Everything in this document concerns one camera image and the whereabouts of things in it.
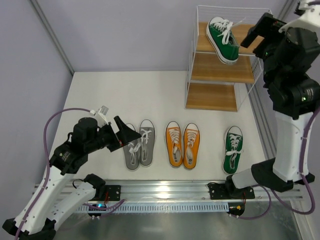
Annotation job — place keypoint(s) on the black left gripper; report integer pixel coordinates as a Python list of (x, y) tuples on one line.
[(113, 136)]

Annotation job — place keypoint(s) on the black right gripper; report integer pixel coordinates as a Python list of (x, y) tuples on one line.
[(261, 33)]

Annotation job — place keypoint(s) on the green sneaker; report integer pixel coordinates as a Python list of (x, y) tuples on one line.
[(219, 33), (233, 143)]

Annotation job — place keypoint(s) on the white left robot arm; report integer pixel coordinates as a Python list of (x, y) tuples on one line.
[(41, 218)]

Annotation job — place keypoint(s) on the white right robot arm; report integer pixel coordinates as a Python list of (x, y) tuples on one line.
[(287, 51)]

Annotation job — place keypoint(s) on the grey left sneaker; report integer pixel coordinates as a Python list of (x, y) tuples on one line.
[(131, 154)]

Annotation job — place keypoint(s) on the grey sneaker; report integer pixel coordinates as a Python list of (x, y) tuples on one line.
[(131, 154), (147, 141)]

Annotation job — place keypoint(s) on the grey right sneaker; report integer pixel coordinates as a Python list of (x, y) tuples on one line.
[(147, 141)]

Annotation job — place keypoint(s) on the orange left sneaker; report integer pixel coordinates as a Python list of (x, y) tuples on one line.
[(173, 140)]

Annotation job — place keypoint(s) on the orange sneaker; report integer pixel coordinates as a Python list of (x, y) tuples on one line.
[(191, 144), (173, 140)]

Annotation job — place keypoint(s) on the orange right sneaker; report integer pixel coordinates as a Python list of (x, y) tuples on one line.
[(191, 144)]

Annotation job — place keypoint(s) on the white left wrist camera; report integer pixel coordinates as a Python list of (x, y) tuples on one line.
[(100, 115)]

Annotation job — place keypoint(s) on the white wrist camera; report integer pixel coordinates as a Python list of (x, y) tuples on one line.
[(308, 12), (100, 115)]

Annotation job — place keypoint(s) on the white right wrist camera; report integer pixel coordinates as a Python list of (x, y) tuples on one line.
[(308, 12)]

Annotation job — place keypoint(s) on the aluminium mounting rail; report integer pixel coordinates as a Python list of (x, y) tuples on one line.
[(176, 190)]

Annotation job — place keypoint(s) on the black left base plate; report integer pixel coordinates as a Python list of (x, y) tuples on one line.
[(112, 193)]

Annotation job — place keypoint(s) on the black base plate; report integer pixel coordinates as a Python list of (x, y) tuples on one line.
[(220, 191), (112, 193)]

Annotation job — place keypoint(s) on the white wire shoe shelf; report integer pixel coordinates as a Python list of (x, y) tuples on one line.
[(211, 84)]

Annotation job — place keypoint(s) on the slotted grey cable duct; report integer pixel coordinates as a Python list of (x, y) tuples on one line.
[(164, 207)]

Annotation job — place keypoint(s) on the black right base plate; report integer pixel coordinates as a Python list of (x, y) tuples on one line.
[(220, 191)]

